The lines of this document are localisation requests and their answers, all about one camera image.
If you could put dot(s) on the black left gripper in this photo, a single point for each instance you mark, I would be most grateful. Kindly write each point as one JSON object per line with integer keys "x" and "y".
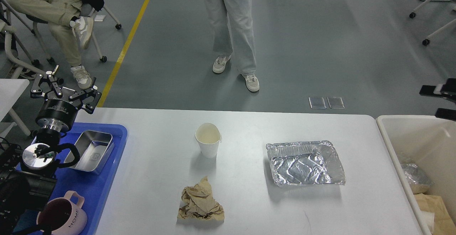
{"x": 56, "y": 114}

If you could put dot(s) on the stainless steel rectangular tin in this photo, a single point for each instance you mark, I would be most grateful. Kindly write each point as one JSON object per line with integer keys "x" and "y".
{"x": 94, "y": 148}

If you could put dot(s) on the pink home mug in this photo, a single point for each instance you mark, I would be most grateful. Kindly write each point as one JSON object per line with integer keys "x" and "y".
{"x": 64, "y": 214}

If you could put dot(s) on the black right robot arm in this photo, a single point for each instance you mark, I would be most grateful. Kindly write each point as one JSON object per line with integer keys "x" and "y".
{"x": 446, "y": 91}

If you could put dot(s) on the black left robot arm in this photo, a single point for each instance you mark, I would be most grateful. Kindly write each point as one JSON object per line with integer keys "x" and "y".
{"x": 28, "y": 176}

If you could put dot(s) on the white side table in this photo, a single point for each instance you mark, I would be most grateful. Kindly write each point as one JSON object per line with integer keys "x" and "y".
{"x": 17, "y": 108}

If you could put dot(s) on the seated person in khaki trousers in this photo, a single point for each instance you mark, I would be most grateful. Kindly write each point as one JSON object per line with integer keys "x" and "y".
{"x": 71, "y": 30}

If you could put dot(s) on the blue plastic tray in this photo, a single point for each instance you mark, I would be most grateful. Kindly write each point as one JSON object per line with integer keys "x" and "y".
{"x": 93, "y": 187}

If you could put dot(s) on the white paper cup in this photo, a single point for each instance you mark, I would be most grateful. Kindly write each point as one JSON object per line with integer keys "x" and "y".
{"x": 208, "y": 137}

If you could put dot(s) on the crumpled brown paper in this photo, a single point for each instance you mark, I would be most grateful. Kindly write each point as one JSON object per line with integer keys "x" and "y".
{"x": 199, "y": 203}

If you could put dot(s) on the standing person in jeans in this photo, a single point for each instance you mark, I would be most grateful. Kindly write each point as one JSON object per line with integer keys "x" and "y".
{"x": 232, "y": 26}

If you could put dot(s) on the aluminium foil tray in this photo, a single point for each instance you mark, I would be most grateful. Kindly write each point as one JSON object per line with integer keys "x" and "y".
{"x": 303, "y": 163}

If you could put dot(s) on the clear floor plate left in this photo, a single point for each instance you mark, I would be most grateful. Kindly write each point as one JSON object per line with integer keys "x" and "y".
{"x": 317, "y": 102}

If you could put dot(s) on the clear floor plate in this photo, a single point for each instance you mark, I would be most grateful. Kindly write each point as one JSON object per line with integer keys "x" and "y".
{"x": 317, "y": 102}
{"x": 335, "y": 102}

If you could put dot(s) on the clear floor plate right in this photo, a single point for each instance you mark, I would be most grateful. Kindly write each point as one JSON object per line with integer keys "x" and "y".
{"x": 335, "y": 102}

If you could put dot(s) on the crumpled foil in bin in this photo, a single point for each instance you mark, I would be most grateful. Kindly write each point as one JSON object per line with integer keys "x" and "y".
{"x": 417, "y": 179}

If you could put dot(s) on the white plastic bin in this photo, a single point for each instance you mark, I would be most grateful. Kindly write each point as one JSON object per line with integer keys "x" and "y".
{"x": 429, "y": 142}

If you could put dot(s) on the brown paper in bin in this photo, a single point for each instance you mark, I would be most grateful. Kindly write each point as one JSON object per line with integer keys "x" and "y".
{"x": 436, "y": 215}

